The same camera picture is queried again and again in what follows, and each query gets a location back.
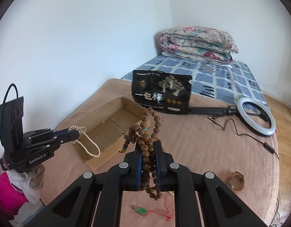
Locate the white pearl necklace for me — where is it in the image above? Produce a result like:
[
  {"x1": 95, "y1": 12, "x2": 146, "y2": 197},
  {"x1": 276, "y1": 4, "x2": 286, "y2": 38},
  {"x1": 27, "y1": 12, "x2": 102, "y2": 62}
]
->
[{"x1": 68, "y1": 124, "x2": 102, "y2": 158}]

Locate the brown wooden bead necklace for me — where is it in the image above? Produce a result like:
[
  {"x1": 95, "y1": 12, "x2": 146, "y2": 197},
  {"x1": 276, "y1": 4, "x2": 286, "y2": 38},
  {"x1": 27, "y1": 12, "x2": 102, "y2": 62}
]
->
[{"x1": 119, "y1": 107, "x2": 163, "y2": 201}]

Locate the green jade pendant red cord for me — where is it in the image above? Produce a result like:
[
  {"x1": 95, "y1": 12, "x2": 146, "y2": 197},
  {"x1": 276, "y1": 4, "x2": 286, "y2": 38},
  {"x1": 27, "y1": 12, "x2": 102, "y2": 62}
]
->
[{"x1": 132, "y1": 205, "x2": 174, "y2": 222}]

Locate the left gloved hand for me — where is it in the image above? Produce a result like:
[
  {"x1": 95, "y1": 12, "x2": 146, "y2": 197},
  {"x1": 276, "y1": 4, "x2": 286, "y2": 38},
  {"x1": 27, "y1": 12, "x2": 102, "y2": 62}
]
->
[{"x1": 7, "y1": 164, "x2": 45, "y2": 204}]

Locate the open cardboard box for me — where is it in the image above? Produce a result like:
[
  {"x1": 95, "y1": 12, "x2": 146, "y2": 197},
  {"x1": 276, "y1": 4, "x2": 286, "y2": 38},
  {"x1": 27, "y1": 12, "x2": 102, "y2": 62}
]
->
[{"x1": 71, "y1": 97, "x2": 144, "y2": 171}]

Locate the pink sleeve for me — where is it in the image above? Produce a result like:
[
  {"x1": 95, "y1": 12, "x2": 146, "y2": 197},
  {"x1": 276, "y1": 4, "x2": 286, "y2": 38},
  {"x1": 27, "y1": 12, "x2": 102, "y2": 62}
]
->
[{"x1": 0, "y1": 172, "x2": 28, "y2": 220}]

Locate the black snack bag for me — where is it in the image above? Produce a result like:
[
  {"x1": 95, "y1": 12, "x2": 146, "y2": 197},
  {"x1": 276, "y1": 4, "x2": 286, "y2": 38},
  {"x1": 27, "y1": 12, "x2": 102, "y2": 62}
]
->
[{"x1": 132, "y1": 70, "x2": 192, "y2": 114}]

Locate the blue checked bed sheet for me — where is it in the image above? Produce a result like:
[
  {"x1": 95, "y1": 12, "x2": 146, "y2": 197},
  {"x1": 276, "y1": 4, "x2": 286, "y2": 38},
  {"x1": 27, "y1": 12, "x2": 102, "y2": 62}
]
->
[{"x1": 119, "y1": 54, "x2": 271, "y2": 107}]

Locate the folded floral quilt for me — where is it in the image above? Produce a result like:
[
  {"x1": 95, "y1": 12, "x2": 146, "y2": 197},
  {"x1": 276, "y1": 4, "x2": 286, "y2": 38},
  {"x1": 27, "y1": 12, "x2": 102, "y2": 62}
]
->
[{"x1": 158, "y1": 26, "x2": 239, "y2": 65}]

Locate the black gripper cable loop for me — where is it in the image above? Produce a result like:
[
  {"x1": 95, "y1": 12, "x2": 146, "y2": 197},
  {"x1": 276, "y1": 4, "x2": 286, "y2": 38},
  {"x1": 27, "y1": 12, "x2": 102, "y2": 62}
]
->
[{"x1": 2, "y1": 83, "x2": 20, "y2": 107}]

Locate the white ring light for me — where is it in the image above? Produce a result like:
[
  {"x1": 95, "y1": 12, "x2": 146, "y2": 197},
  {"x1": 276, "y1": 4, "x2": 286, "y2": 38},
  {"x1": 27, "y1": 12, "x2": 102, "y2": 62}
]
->
[{"x1": 189, "y1": 97, "x2": 276, "y2": 137}]

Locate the black ring light cable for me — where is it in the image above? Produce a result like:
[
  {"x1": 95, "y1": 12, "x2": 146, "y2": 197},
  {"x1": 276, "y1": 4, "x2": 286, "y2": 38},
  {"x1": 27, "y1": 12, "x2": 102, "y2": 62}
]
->
[{"x1": 206, "y1": 114, "x2": 280, "y2": 160}]

